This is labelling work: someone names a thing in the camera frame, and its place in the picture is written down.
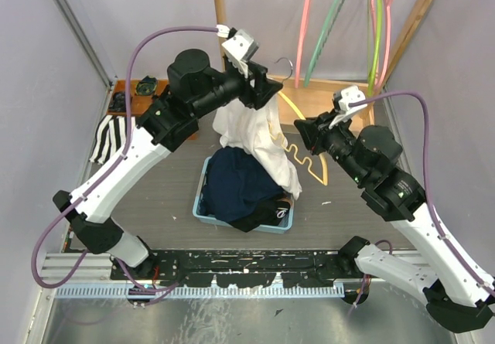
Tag black printed t shirt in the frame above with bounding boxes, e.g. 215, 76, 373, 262
229, 196, 291, 233

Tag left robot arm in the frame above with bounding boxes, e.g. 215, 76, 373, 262
53, 49, 282, 279

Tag pink plastic hanger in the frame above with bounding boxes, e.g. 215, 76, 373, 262
372, 0, 394, 96

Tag lime green hanger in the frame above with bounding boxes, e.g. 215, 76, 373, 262
367, 0, 384, 97

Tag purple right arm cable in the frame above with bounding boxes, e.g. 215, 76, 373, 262
347, 90, 495, 314

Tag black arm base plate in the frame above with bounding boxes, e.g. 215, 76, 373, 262
131, 250, 363, 288

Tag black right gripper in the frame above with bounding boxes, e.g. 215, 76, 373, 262
295, 106, 370, 186

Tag salmon pink hanger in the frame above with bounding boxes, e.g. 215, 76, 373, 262
294, 0, 312, 89

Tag black white striped cloth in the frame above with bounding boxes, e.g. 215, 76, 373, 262
89, 115, 128, 165

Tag mint green hanger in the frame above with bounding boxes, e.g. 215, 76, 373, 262
303, 0, 346, 87

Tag navy blue t shirt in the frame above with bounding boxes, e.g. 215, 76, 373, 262
200, 147, 285, 224

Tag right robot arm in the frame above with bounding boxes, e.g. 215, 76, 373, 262
294, 113, 494, 333

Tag light blue plastic basket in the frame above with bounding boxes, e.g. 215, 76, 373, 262
192, 157, 295, 234

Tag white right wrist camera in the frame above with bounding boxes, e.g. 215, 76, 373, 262
329, 85, 367, 129

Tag dark rolled item in tray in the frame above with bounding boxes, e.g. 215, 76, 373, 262
108, 91, 127, 114
135, 76, 158, 96

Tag white slotted cable duct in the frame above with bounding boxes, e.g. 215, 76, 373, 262
54, 280, 345, 299

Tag white t shirt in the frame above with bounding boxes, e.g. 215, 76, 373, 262
213, 97, 302, 199

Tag wooden clothes rack frame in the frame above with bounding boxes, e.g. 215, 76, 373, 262
214, 0, 434, 128

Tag yellow hanger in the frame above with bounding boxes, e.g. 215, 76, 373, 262
268, 91, 329, 186

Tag brown wooden compartment tray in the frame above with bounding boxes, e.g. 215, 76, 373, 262
107, 79, 200, 141

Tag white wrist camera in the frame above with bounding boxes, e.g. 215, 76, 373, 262
329, 85, 367, 129
216, 24, 259, 79

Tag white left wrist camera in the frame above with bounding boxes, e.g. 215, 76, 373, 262
216, 24, 259, 79

